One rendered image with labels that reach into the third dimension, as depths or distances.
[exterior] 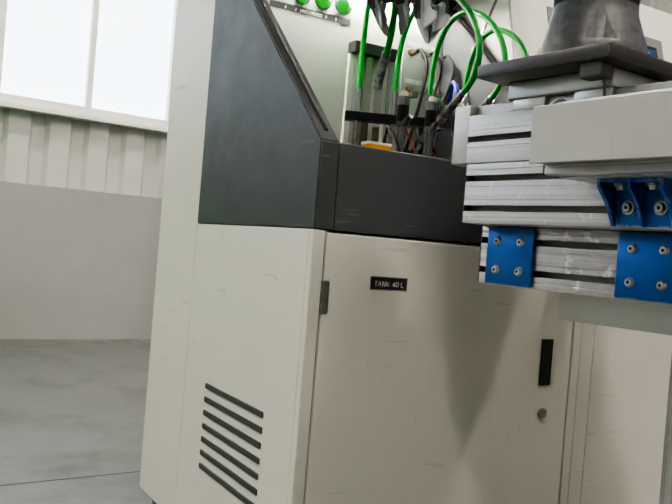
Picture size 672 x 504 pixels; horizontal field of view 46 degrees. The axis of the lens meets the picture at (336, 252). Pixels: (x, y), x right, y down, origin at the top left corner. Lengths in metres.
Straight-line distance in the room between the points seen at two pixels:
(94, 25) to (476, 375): 4.49
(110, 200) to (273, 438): 4.23
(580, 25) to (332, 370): 0.73
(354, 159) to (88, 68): 4.32
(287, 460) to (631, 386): 0.89
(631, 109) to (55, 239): 4.88
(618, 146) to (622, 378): 1.13
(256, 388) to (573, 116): 0.90
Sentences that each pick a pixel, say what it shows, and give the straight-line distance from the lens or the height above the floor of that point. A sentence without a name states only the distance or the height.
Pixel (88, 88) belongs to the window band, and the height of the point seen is 1.67.
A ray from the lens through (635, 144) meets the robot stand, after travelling 0.90.
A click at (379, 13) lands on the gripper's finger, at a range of 1.65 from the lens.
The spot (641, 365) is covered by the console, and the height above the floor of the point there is 0.54.
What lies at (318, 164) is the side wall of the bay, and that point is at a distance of 1.42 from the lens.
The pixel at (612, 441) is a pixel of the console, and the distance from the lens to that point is 1.99.
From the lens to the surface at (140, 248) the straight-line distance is 5.73.
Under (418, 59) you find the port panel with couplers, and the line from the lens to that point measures 2.24.
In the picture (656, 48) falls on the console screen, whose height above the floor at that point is 1.42.
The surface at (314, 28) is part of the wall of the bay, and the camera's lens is 2.08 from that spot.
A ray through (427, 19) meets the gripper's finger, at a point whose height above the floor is 1.26.
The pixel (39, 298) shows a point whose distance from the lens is 5.54.
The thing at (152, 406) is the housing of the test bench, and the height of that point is 0.30.
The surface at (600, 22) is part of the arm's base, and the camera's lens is 1.16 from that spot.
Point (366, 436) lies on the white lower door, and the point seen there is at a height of 0.41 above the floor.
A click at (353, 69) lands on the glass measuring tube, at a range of 2.11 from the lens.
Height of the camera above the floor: 0.76
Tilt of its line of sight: level
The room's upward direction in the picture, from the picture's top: 5 degrees clockwise
